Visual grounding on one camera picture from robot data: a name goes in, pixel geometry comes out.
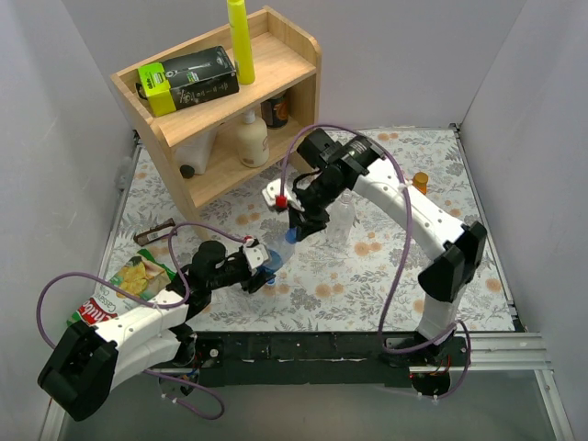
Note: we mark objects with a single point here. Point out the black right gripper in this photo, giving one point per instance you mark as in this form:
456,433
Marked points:
308,213

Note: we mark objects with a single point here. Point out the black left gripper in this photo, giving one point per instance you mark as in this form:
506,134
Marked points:
254,277

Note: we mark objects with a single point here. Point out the small blue bottle cap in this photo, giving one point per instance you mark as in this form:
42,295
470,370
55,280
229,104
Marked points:
291,236

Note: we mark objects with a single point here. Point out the blue label water bottle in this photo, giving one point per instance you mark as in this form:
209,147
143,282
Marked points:
280,251

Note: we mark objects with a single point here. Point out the orange juice bottle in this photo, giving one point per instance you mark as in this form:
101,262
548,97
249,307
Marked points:
423,190

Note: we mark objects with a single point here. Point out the orange bottle cap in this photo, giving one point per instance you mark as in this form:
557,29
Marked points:
420,179

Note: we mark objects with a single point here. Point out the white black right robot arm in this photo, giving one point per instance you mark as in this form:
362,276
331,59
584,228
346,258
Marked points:
364,167

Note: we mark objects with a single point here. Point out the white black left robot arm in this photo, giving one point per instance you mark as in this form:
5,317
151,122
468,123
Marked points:
91,360

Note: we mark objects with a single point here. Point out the cream lotion pump bottle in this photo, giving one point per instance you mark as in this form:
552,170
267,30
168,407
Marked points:
252,142

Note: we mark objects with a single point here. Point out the yellow tall bottle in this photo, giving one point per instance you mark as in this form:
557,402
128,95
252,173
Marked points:
241,41

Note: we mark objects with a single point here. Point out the clear plastic cup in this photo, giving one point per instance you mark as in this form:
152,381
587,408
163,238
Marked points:
342,218

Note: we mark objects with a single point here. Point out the floral patterned table mat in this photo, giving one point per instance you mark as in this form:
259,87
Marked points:
325,286

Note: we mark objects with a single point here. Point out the brown chocolate bar wrapper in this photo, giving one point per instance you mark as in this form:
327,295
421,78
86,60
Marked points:
155,234

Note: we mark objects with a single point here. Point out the wooden shelf unit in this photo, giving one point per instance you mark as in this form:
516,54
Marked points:
286,59

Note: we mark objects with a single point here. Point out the chips snack bag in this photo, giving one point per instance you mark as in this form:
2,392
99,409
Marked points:
142,276

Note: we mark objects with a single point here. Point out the dark jar on shelf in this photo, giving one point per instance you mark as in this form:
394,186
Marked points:
274,111

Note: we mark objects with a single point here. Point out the white jug black cap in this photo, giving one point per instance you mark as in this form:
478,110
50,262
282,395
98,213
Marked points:
192,155

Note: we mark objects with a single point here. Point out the black green product box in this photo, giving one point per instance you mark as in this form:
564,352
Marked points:
187,80

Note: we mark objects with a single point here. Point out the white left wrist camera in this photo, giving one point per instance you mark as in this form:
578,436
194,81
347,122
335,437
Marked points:
255,253

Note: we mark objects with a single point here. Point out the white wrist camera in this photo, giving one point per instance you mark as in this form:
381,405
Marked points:
255,253
275,193

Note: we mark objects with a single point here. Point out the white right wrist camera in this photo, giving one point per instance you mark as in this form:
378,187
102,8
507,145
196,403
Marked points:
275,193

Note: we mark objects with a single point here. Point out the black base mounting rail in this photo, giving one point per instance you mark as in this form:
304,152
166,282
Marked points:
322,358

